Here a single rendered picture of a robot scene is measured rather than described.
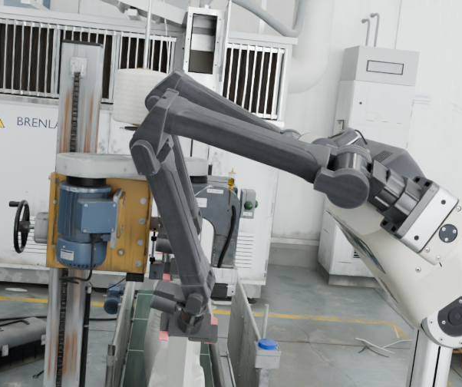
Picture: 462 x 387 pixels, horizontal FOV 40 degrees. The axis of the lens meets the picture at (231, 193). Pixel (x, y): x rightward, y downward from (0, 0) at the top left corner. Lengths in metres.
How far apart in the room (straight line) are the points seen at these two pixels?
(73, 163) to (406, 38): 4.98
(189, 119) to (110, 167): 0.76
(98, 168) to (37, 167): 3.06
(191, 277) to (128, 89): 0.69
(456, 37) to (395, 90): 1.12
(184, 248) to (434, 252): 0.50
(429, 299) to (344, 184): 0.43
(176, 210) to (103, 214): 0.59
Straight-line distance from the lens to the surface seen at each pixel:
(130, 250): 2.12
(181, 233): 1.31
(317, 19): 5.22
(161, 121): 1.15
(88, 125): 2.12
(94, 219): 1.83
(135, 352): 3.15
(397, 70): 5.81
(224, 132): 1.15
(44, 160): 4.89
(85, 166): 1.85
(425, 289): 1.42
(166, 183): 1.24
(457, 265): 1.43
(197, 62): 4.66
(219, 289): 2.16
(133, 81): 1.85
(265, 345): 2.10
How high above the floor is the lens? 1.65
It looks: 9 degrees down
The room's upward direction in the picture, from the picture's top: 6 degrees clockwise
